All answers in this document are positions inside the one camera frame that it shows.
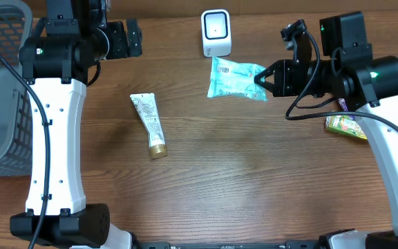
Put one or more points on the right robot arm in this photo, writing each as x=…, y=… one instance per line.
x=342, y=64

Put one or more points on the grey plastic shopping basket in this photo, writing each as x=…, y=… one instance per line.
x=15, y=110

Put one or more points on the white barcode scanner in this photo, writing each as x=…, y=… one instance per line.
x=216, y=33

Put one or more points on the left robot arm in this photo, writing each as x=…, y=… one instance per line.
x=73, y=37

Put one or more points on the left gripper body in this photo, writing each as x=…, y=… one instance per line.
x=119, y=45

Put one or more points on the white tube gold cap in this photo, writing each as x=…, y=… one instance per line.
x=146, y=107

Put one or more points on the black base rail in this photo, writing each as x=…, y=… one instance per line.
x=290, y=244

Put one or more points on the red purple liner pack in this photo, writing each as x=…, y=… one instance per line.
x=342, y=104

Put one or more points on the teal tissue pack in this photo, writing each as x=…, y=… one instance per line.
x=237, y=79

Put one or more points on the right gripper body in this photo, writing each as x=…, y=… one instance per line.
x=294, y=78

